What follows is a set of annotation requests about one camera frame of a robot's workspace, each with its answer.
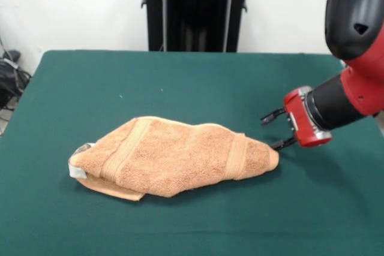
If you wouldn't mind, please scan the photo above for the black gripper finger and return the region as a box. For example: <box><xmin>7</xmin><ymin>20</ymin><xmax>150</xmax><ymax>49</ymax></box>
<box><xmin>260</xmin><ymin>107</ymin><xmax>287</xmax><ymax>126</ymax></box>
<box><xmin>271</xmin><ymin>136</ymin><xmax>298</xmax><ymax>150</ymax></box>

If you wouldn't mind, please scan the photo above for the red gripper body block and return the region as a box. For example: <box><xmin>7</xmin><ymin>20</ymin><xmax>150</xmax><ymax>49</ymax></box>
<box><xmin>283</xmin><ymin>86</ymin><xmax>333</xmax><ymax>148</ymax></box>

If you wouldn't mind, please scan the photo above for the tan terry towel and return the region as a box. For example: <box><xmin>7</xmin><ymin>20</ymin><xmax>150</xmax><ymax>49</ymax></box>
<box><xmin>68</xmin><ymin>115</ymin><xmax>280</xmax><ymax>201</ymax></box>

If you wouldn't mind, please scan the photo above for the dark green table cloth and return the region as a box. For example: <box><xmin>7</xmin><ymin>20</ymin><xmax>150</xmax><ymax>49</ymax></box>
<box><xmin>0</xmin><ymin>49</ymin><xmax>384</xmax><ymax>256</ymax></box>

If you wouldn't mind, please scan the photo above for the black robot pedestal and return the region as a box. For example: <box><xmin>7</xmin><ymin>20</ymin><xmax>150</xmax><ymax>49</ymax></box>
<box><xmin>140</xmin><ymin>0</ymin><xmax>263</xmax><ymax>53</ymax></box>

